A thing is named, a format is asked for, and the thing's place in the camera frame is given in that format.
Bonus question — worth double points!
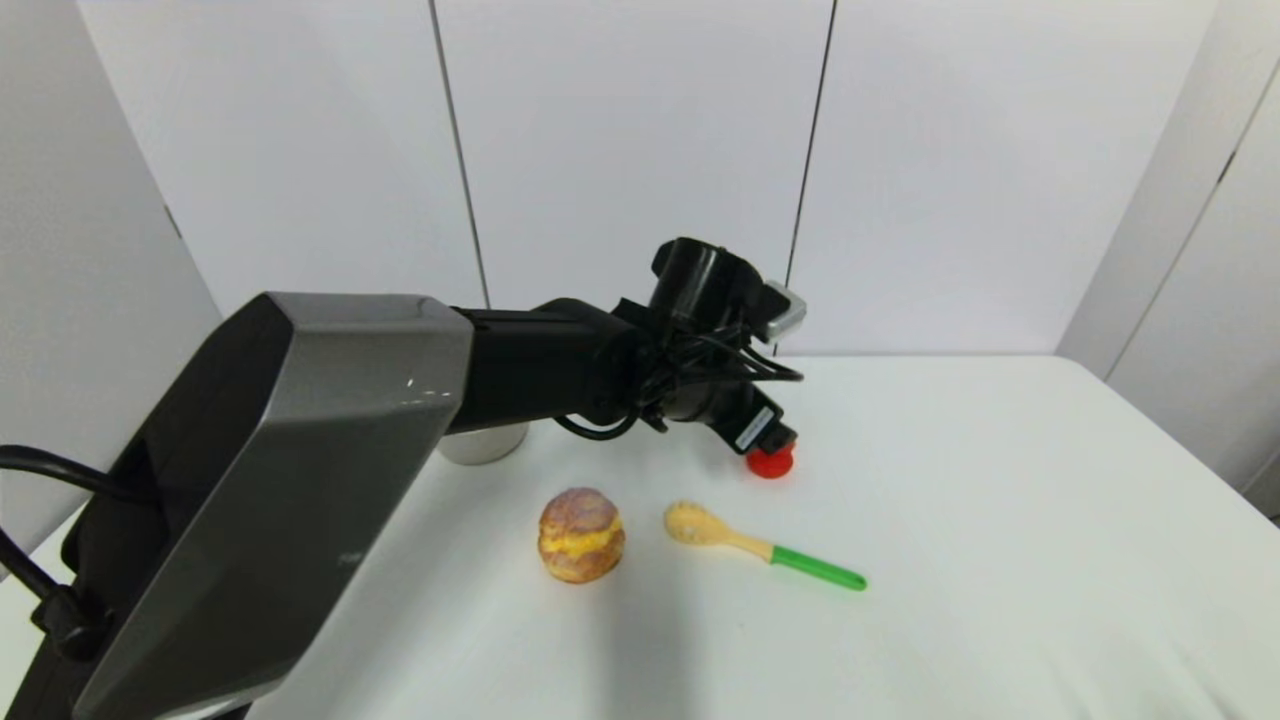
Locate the cream puff with yellow filling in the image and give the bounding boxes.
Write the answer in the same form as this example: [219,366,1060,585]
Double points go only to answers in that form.
[538,487,628,584]

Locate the grey round bowl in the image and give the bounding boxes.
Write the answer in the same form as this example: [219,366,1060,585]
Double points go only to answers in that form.
[438,421,530,466]

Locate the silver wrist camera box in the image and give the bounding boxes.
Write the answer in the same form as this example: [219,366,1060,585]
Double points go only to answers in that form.
[763,282,808,344]

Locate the beige spoon with green handle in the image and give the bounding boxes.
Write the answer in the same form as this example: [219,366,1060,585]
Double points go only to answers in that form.
[664,501,867,591]

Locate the black arm base cable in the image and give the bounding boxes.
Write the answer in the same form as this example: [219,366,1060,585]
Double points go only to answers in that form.
[0,444,116,661]

